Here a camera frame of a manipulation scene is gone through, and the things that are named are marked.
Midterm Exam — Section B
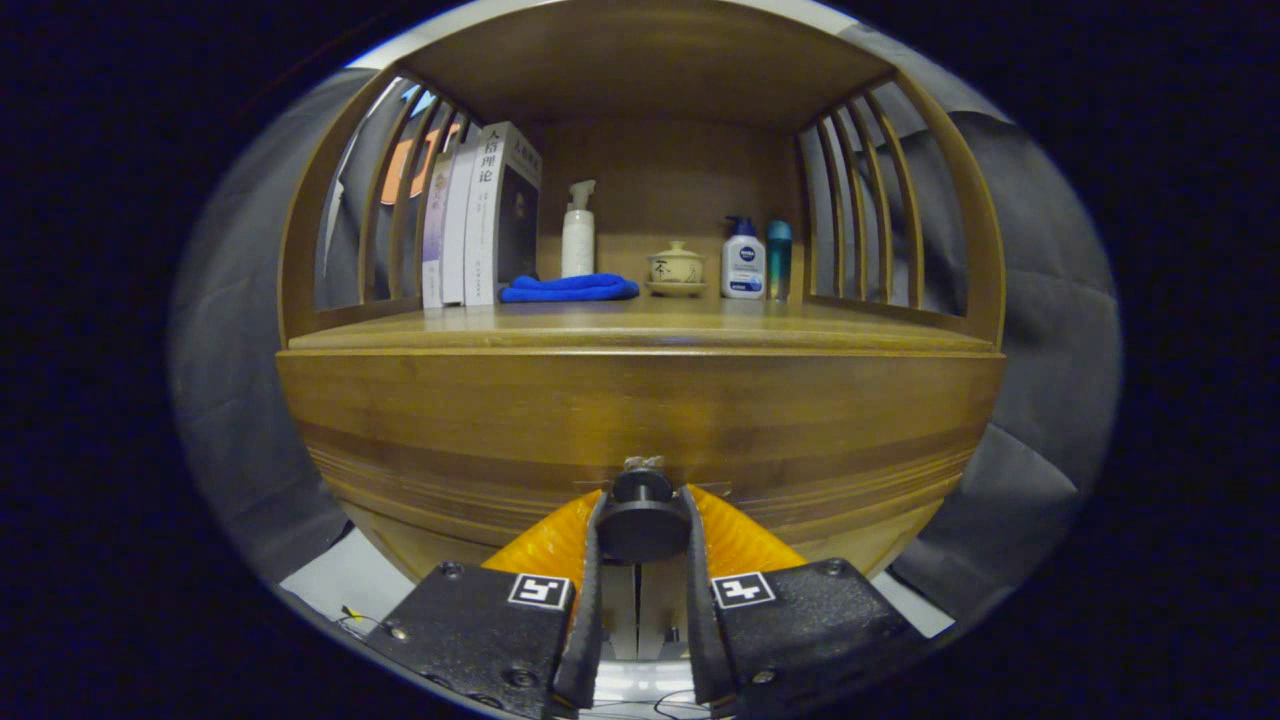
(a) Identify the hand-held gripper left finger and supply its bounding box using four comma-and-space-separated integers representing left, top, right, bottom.
365, 488, 609, 719

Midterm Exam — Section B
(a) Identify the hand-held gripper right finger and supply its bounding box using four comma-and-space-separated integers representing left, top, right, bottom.
680, 485, 926, 716

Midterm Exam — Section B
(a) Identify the wooden countertop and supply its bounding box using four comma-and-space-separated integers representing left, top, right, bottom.
288, 295, 1001, 353

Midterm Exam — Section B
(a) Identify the wooden cabinet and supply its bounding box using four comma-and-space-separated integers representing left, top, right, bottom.
275, 0, 1009, 661

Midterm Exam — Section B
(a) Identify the blue folded cloth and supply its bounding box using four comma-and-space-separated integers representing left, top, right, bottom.
498, 273, 641, 303

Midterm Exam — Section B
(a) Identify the beige lidded teacup with saucer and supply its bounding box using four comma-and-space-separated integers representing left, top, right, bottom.
644, 240, 709, 298

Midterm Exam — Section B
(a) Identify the white bottle with blue cap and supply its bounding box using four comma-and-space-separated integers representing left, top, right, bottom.
721, 216, 768, 300

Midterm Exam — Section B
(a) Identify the white pump bottle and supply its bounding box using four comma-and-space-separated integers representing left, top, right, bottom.
561, 180, 598, 279

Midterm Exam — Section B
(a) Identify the teal slim bottle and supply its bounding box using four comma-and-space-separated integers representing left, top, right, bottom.
767, 220, 793, 302

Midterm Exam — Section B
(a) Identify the purple spine book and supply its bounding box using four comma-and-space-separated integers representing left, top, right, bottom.
420, 150, 457, 309

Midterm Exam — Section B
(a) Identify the thin white book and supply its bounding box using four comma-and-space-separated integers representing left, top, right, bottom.
441, 140, 484, 307

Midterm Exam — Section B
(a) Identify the thick book with dark cover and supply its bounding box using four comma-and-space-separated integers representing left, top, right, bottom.
463, 122, 543, 307

